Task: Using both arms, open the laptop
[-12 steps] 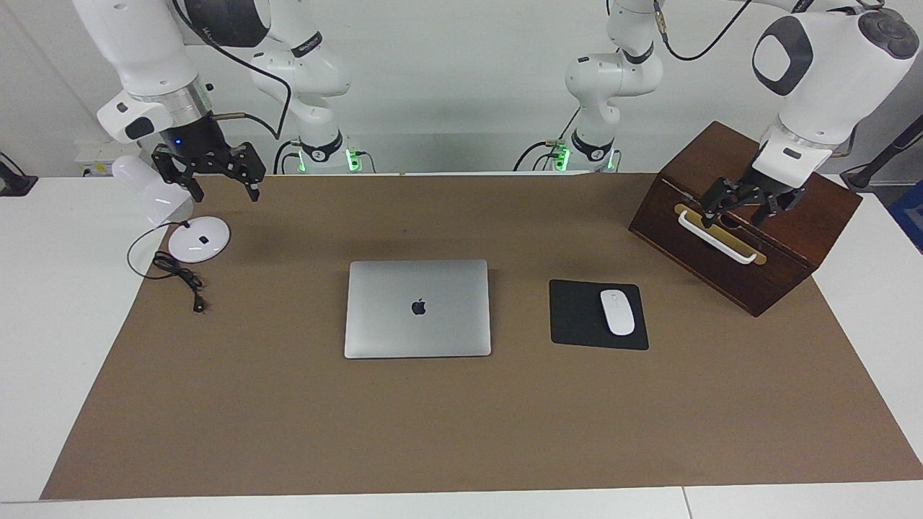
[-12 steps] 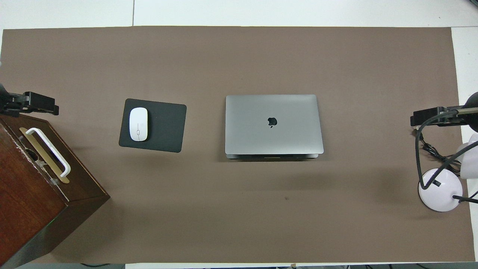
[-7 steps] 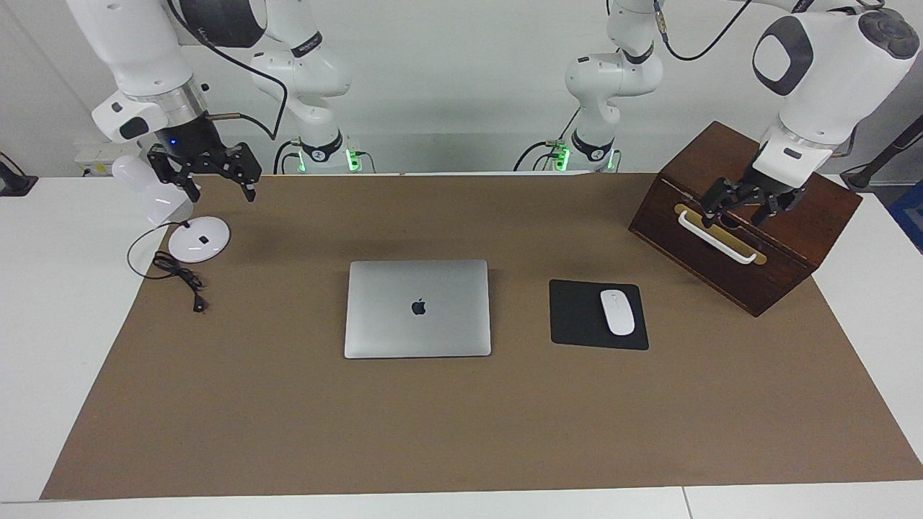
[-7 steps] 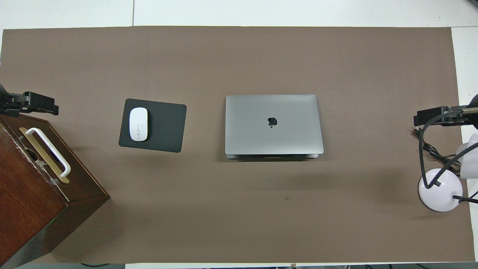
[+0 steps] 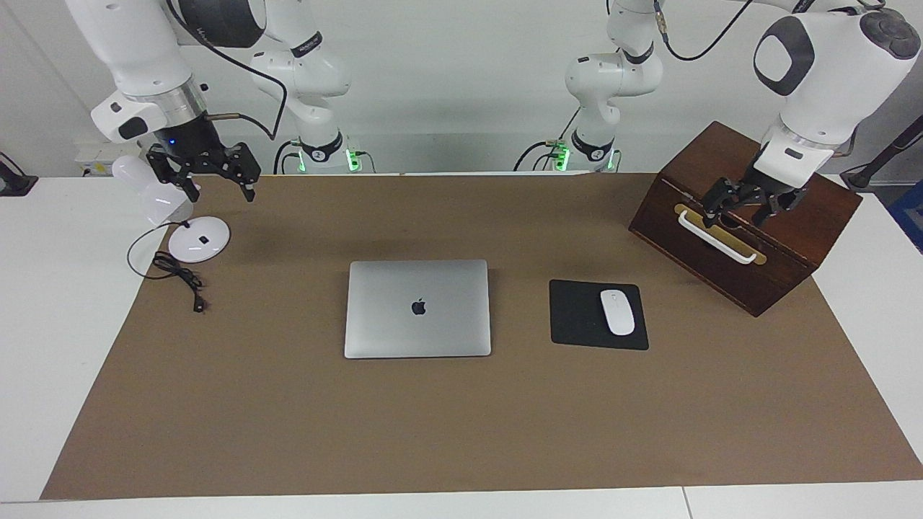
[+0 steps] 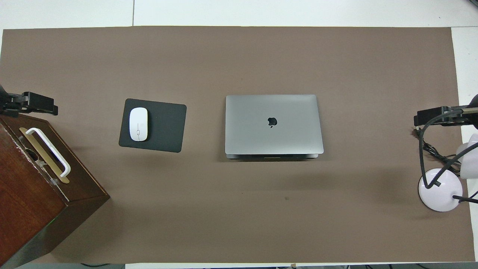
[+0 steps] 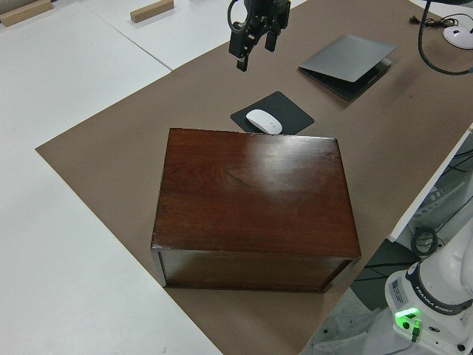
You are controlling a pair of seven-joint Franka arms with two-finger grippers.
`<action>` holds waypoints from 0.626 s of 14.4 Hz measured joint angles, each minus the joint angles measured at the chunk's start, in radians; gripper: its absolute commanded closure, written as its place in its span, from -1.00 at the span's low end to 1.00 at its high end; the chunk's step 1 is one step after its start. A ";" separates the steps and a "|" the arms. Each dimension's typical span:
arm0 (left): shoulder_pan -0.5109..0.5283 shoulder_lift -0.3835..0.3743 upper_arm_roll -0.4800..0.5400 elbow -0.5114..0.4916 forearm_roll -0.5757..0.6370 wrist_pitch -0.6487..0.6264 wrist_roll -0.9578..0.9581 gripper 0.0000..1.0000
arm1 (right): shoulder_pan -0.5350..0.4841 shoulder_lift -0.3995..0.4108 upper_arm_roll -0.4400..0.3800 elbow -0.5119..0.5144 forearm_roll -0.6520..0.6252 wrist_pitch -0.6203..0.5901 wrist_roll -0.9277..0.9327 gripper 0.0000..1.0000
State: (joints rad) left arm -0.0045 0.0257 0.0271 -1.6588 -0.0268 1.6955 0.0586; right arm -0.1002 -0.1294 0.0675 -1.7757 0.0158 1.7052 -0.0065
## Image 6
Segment brass handle plate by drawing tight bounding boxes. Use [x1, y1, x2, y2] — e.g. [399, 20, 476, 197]
[19, 127, 70, 184]

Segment brown table mat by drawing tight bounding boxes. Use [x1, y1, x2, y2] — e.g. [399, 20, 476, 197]
[0, 26, 475, 264]

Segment dark brown wooden box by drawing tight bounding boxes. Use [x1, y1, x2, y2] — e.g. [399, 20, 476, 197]
[0, 109, 111, 269]

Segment silver laptop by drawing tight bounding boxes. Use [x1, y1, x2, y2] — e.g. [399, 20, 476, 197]
[225, 94, 324, 160]

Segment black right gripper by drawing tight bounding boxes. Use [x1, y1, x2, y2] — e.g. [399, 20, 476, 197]
[413, 105, 470, 128]

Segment white desk lamp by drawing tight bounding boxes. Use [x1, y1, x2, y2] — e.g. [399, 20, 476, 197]
[418, 134, 478, 213]

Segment white computer mouse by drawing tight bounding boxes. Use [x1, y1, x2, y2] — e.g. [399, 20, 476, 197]
[129, 107, 149, 142]

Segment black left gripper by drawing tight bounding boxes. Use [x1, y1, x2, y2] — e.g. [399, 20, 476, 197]
[0, 85, 59, 117]

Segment black mouse pad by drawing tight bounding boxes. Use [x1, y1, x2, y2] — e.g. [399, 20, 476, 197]
[118, 98, 187, 153]

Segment white box handle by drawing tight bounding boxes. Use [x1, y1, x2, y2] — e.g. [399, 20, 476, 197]
[25, 127, 71, 178]

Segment black lamp power cable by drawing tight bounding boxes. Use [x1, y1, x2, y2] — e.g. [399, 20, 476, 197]
[413, 126, 463, 175]

